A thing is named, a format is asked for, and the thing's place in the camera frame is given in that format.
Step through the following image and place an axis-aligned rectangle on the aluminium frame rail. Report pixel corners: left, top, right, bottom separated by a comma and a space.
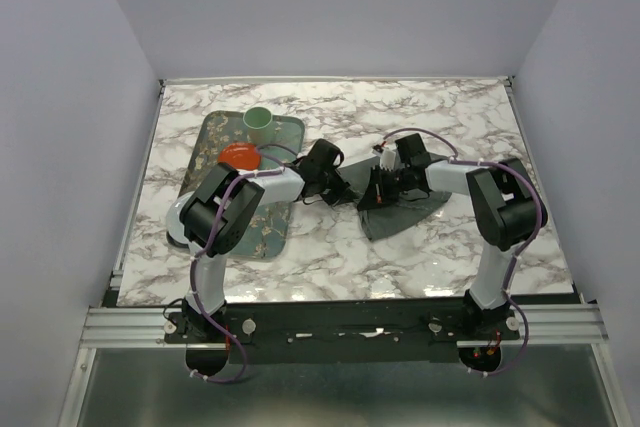
80, 307, 186, 349

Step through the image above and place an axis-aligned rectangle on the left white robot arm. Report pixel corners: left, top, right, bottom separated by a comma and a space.
174, 139, 349, 342

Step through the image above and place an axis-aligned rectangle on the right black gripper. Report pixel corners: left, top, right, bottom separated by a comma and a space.
358, 165, 411, 211

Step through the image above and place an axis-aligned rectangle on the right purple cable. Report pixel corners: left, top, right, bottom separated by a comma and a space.
382, 127, 546, 378

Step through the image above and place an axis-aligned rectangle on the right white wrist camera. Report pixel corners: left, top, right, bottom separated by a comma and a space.
373, 142, 396, 171

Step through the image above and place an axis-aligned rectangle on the red saucer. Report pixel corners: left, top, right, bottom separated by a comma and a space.
217, 142, 261, 170

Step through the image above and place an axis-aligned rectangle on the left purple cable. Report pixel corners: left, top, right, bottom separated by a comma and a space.
187, 144, 296, 383

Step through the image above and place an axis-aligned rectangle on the white scalloped plate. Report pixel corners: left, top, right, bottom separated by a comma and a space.
165, 192, 193, 248

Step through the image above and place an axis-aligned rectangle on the purple cable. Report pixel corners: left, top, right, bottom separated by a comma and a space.
382, 127, 546, 378
187, 144, 296, 383

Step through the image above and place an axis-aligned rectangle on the grey cloth napkin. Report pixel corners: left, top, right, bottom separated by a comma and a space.
339, 156, 451, 242

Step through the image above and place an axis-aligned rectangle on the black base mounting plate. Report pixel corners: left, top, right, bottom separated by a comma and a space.
164, 297, 520, 365

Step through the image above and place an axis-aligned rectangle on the pale green cup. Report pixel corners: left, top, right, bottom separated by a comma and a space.
243, 106, 275, 146

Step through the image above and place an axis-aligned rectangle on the green floral tray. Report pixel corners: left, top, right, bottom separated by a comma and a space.
166, 107, 305, 259

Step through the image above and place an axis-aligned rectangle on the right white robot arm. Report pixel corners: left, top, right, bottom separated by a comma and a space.
357, 129, 548, 339

